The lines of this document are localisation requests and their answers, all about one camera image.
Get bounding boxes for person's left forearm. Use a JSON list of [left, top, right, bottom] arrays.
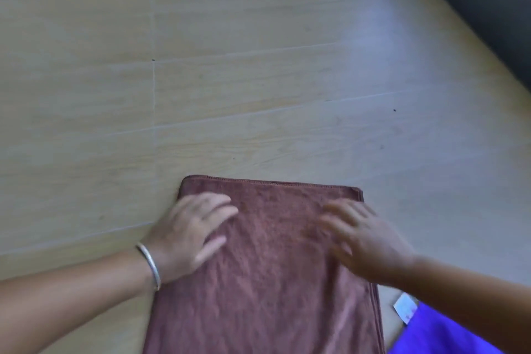
[[0, 248, 158, 354]]

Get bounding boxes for silver bracelet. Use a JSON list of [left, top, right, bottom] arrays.
[[135, 241, 162, 292]]

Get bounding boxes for person's right forearm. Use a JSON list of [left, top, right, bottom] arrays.
[[398, 256, 531, 354]]

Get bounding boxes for purple towel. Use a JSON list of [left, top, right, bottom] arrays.
[[388, 292, 505, 354]]

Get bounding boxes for dark framed window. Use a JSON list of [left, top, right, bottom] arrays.
[[398, 0, 531, 93]]

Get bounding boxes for person's right hand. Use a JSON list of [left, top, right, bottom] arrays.
[[319, 199, 418, 286]]

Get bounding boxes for person's left hand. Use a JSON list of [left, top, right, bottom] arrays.
[[140, 192, 240, 284]]

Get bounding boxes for brown towel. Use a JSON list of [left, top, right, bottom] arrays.
[[143, 175, 387, 354]]

